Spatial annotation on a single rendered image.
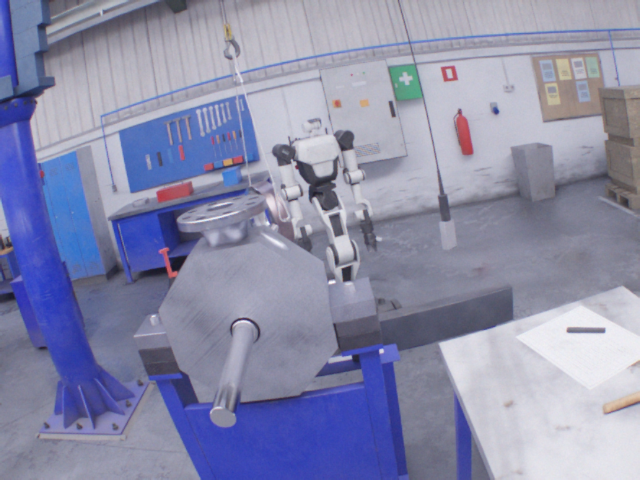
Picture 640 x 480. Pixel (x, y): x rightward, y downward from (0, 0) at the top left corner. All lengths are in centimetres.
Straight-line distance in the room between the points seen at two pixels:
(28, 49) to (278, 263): 231
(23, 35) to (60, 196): 415
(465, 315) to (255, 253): 87
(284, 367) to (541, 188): 546
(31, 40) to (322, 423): 265
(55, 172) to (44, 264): 394
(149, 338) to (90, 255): 554
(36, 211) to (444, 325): 237
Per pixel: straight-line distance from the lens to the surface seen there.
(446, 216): 242
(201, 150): 683
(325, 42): 670
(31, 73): 326
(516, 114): 708
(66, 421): 363
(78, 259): 726
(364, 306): 152
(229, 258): 148
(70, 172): 703
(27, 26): 333
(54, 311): 336
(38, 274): 331
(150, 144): 701
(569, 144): 744
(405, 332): 199
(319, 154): 362
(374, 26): 675
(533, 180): 663
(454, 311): 200
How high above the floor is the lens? 167
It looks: 13 degrees down
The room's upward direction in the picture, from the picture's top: 12 degrees counter-clockwise
